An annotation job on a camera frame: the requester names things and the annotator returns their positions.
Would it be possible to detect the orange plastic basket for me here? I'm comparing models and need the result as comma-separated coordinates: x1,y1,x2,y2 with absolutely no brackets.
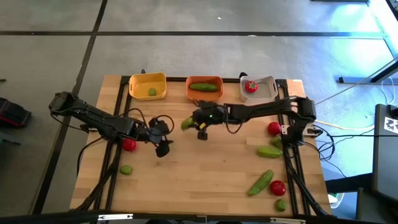
185,75,224,102

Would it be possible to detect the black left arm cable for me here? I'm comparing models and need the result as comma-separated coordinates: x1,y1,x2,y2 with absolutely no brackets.
49,107,175,147

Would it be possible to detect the white plastic basket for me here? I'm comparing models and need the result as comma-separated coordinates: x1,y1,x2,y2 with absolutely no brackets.
239,75,279,104

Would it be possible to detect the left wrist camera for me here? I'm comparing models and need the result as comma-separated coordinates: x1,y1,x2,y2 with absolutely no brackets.
155,142,171,158

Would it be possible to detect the red tomato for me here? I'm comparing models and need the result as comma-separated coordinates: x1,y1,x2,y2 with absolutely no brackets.
121,138,137,152
269,180,287,197
267,121,282,136
244,80,259,94

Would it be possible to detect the yellow cable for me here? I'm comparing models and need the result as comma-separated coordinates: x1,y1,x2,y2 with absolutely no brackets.
313,119,374,132

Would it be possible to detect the white green object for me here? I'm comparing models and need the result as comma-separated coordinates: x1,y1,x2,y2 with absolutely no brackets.
328,192,345,209

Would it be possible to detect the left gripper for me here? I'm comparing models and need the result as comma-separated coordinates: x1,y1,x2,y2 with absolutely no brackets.
136,119,175,147

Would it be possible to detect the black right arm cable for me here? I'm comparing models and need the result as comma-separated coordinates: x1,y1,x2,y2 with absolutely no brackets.
192,99,252,135

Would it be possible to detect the dark grey object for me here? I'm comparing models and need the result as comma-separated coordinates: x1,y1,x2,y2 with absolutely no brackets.
0,133,22,147

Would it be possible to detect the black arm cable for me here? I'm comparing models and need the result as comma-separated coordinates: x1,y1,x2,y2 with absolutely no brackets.
49,107,175,147
192,99,252,135

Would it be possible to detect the black metal table frame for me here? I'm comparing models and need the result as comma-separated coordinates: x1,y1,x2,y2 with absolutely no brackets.
73,74,335,218

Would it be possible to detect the black stand leg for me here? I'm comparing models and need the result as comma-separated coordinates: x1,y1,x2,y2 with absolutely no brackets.
338,57,398,85

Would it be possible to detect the light green cucumber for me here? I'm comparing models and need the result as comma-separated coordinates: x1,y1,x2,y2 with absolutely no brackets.
180,116,195,131

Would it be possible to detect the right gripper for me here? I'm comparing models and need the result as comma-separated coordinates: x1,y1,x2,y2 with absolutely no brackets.
188,101,226,130

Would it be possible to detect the dark green cucumber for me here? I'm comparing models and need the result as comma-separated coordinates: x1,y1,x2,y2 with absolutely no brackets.
189,82,219,93

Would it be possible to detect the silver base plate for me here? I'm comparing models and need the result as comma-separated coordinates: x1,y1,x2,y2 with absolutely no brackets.
280,124,323,138

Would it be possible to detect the black power cable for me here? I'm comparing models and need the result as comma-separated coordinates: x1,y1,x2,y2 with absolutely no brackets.
307,124,379,180

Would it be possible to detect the black red bag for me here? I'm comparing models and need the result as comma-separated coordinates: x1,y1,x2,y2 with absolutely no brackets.
0,97,32,129

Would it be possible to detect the white cable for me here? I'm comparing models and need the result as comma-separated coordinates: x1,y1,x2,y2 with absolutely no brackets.
379,76,396,106

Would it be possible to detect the dark grey cabinet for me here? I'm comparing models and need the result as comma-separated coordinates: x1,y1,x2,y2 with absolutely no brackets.
372,103,398,203

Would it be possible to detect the white printed label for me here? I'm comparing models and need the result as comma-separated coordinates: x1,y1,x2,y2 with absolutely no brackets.
383,116,398,135

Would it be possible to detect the silver metal bracket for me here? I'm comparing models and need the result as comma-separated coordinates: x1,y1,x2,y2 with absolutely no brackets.
269,217,307,224
97,213,134,222

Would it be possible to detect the yellow plastic basket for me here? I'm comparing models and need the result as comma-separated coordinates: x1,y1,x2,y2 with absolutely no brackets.
128,72,168,101

